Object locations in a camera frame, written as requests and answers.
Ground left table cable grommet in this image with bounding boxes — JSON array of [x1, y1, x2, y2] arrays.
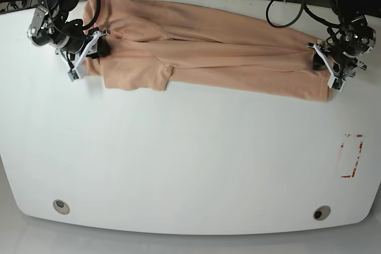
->
[[53, 200, 70, 215]]

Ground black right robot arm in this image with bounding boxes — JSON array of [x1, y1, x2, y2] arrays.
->
[[28, 0, 101, 62]]

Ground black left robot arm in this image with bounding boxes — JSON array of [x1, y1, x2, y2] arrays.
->
[[329, 0, 376, 72]]

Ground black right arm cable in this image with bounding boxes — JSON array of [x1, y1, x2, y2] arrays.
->
[[65, 0, 102, 33]]

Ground peach orange T-shirt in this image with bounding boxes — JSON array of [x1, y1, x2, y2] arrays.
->
[[84, 0, 330, 102]]

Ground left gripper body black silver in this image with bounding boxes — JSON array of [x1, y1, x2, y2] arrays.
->
[[329, 48, 358, 73]]

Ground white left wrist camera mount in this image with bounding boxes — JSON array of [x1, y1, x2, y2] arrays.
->
[[307, 41, 367, 92]]

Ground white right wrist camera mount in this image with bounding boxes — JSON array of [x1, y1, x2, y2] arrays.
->
[[58, 27, 111, 81]]

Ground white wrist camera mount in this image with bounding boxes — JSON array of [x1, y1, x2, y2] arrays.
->
[[58, 27, 111, 81], [307, 41, 367, 92]]

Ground table cable grommet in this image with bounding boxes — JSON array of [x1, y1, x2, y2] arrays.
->
[[313, 205, 331, 221], [53, 200, 70, 215]]

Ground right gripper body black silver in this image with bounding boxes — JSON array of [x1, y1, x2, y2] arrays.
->
[[55, 33, 93, 61]]

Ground red tape rectangle marking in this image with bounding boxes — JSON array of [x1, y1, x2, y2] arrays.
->
[[338, 134, 364, 178]]

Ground right table cable grommet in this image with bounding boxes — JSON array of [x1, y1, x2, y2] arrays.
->
[[313, 205, 331, 221]]

